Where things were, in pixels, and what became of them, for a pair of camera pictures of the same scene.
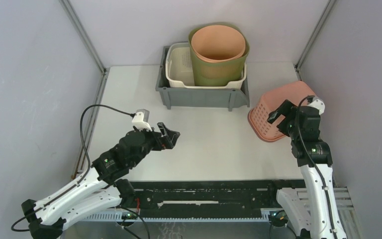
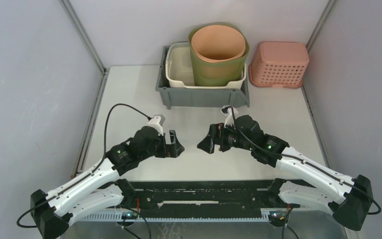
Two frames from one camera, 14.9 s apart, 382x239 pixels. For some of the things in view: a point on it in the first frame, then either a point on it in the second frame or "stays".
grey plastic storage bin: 195,96 stays
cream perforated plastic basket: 179,68 stays
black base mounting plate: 202,197 stays
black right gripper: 287,108 → 208,144
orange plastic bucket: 218,43 stays
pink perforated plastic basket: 268,102 → 277,63
